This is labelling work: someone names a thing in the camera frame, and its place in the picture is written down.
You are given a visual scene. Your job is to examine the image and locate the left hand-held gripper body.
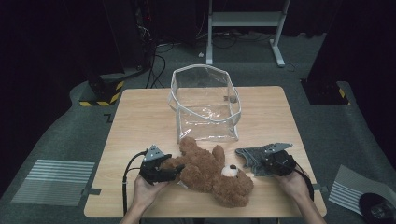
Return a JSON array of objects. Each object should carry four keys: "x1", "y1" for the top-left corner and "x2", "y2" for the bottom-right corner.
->
[{"x1": 138, "y1": 144, "x2": 176, "y2": 186}]

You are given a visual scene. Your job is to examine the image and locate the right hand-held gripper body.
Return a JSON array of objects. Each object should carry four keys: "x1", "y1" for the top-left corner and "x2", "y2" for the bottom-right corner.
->
[{"x1": 261, "y1": 142, "x2": 297, "y2": 177}]

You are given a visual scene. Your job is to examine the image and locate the grey fluffy doll garment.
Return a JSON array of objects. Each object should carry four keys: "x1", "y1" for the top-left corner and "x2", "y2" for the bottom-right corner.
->
[{"x1": 234, "y1": 143, "x2": 281, "y2": 177}]

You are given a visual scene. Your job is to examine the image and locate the brown teddy bear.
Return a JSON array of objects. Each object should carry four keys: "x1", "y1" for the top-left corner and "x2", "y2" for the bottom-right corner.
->
[{"x1": 162, "y1": 136, "x2": 255, "y2": 209}]

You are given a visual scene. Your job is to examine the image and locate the clear plastic bag white trim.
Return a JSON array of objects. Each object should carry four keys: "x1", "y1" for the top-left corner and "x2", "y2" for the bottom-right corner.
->
[{"x1": 167, "y1": 63, "x2": 242, "y2": 145}]

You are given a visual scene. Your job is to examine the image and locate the person's left hand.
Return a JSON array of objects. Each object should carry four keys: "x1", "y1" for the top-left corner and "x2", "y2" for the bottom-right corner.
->
[{"x1": 133, "y1": 174, "x2": 171, "y2": 208}]

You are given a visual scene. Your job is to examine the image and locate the person's right hand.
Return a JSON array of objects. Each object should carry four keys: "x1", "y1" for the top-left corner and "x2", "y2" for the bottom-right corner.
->
[{"x1": 275, "y1": 169, "x2": 310, "y2": 201}]

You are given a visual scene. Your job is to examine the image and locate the striped grey sheet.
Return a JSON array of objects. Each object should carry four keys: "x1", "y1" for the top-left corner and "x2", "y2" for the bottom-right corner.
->
[
  {"x1": 11, "y1": 159, "x2": 96, "y2": 207},
  {"x1": 328, "y1": 164, "x2": 396, "y2": 216}
]

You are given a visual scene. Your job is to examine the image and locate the black base yellow-black stripes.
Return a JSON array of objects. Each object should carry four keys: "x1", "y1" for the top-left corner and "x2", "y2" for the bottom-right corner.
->
[
  {"x1": 78, "y1": 73, "x2": 125, "y2": 107},
  {"x1": 300, "y1": 77, "x2": 351, "y2": 106}
]

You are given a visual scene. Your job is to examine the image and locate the black round object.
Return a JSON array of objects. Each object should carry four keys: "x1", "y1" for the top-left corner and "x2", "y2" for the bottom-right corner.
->
[{"x1": 358, "y1": 192, "x2": 396, "y2": 224}]

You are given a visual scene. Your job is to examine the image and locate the white metal stand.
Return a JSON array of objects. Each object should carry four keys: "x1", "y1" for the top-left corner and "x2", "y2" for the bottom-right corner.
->
[{"x1": 205, "y1": 0, "x2": 292, "y2": 68}]

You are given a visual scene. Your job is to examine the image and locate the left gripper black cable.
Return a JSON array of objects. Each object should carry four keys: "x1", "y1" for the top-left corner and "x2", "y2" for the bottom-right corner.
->
[{"x1": 121, "y1": 150, "x2": 148, "y2": 217}]

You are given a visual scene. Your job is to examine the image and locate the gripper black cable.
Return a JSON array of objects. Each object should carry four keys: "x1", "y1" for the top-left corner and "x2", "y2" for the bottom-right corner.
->
[
  {"x1": 293, "y1": 167, "x2": 316, "y2": 202},
  {"x1": 121, "y1": 150, "x2": 148, "y2": 217}
]

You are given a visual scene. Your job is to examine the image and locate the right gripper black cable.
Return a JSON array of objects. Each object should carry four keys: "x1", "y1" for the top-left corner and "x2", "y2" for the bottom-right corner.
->
[{"x1": 293, "y1": 167, "x2": 316, "y2": 202}]

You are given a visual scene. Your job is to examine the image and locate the black floor cables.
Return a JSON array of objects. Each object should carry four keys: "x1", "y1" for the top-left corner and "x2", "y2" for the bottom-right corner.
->
[{"x1": 144, "y1": 40, "x2": 167, "y2": 90}]

